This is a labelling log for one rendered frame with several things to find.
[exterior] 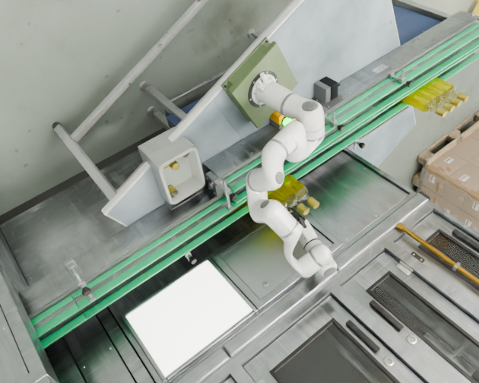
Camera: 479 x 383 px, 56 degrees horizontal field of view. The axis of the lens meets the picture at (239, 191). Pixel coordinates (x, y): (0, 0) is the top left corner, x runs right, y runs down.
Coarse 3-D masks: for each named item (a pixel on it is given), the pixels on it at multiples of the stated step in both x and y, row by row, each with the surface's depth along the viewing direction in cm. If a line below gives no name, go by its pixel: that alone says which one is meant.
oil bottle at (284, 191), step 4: (284, 184) 196; (280, 188) 194; (284, 188) 194; (288, 188) 194; (276, 192) 195; (280, 192) 193; (284, 192) 193; (288, 192) 192; (292, 192) 192; (284, 196) 191; (288, 196) 191; (292, 196) 191; (296, 196) 191; (288, 200) 190; (292, 200) 190; (296, 200) 191; (288, 204) 192; (292, 204) 191
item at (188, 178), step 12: (180, 156) 170; (192, 156) 179; (168, 168) 180; (180, 168) 184; (192, 168) 186; (168, 180) 184; (180, 180) 188; (192, 180) 190; (204, 180) 186; (168, 192) 177; (180, 192) 186; (192, 192) 186
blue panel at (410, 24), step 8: (400, 8) 268; (400, 16) 262; (408, 16) 261; (416, 16) 260; (424, 16) 259; (400, 24) 256; (408, 24) 255; (416, 24) 254; (424, 24) 253; (432, 24) 252; (400, 32) 250; (408, 32) 249; (416, 32) 248; (400, 40) 244; (408, 40) 243; (192, 104) 226; (176, 120) 218
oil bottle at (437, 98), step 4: (420, 88) 231; (424, 88) 231; (420, 92) 229; (424, 92) 229; (428, 92) 228; (432, 92) 228; (428, 96) 226; (432, 96) 226; (436, 96) 226; (440, 96) 225; (436, 100) 224; (440, 100) 225; (436, 104) 225; (440, 104) 224; (444, 104) 223; (448, 104) 222; (444, 108) 223; (448, 108) 222; (452, 108) 221
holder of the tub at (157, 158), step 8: (184, 136) 178; (168, 144) 176; (176, 144) 175; (184, 144) 174; (192, 144) 174; (160, 152) 173; (168, 152) 172; (176, 152) 172; (152, 160) 170; (160, 160) 170; (152, 168) 176; (160, 184) 178; (160, 192) 186; (168, 200) 182; (184, 200) 192
